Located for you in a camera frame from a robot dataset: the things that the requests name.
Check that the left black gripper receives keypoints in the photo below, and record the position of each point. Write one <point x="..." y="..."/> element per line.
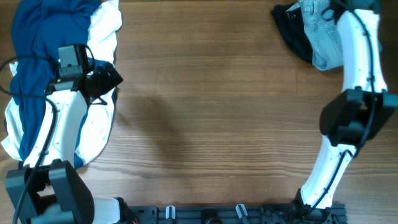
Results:
<point x="108" y="84"/>

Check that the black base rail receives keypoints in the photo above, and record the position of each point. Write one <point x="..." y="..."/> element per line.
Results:
<point x="264" y="214"/>

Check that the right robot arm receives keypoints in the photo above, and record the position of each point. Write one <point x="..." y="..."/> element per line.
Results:
<point x="355" y="116"/>

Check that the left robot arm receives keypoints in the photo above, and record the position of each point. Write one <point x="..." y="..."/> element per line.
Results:
<point x="47" y="189"/>

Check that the light blue denim shorts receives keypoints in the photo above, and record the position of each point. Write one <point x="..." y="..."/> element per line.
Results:
<point x="319" y="20"/>

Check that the white shirt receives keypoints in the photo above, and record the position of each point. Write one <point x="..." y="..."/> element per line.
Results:
<point x="97" y="123"/>

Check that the black folded garment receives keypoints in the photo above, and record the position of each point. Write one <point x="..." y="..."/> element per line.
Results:
<point x="289" y="21"/>

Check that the dark blue shirt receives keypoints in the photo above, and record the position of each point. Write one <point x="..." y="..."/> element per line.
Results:
<point x="39" y="28"/>

